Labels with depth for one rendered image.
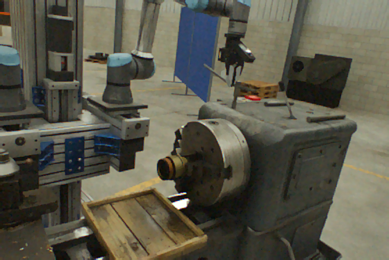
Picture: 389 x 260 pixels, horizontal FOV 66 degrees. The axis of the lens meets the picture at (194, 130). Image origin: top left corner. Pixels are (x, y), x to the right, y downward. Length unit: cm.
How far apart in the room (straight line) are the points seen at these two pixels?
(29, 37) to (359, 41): 1018
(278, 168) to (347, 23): 1015
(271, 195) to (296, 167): 15
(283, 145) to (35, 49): 113
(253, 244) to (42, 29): 125
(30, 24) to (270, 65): 1070
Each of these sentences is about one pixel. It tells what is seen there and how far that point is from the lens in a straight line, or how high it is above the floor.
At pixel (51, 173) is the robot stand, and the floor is 86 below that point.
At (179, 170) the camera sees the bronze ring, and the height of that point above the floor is 109.
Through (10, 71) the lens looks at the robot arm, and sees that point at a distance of 131.
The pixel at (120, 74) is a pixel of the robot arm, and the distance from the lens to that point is 148.
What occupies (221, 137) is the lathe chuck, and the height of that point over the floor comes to 121.
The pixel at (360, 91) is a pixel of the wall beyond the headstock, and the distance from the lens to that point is 1091.
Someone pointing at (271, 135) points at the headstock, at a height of 123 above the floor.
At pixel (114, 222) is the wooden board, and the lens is 110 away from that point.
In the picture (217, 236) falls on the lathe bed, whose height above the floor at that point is 87.
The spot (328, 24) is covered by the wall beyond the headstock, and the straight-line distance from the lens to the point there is 1127.
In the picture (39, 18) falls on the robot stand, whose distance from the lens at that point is 151.
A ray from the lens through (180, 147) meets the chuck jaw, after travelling 106.
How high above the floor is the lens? 152
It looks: 17 degrees down
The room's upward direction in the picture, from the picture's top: 8 degrees clockwise
